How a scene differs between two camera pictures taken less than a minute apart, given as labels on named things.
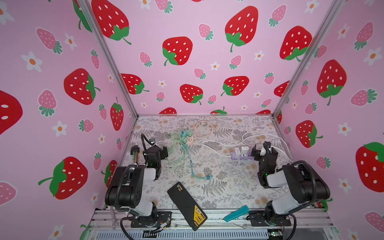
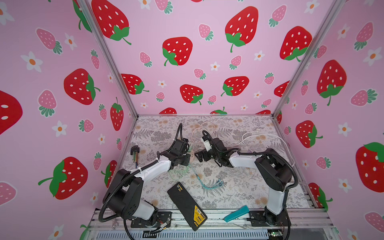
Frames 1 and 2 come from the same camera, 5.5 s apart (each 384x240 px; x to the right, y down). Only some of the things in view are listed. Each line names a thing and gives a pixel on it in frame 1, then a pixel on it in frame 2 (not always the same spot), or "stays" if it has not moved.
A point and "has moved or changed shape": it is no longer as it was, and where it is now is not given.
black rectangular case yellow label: x=193 y=213 stays
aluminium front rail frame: x=220 y=224 stays
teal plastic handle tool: x=236 y=214 stays
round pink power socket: x=190 y=140 has moved or changed shape
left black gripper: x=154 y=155 to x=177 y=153
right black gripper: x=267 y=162 to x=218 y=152
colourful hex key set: x=134 y=150 stays
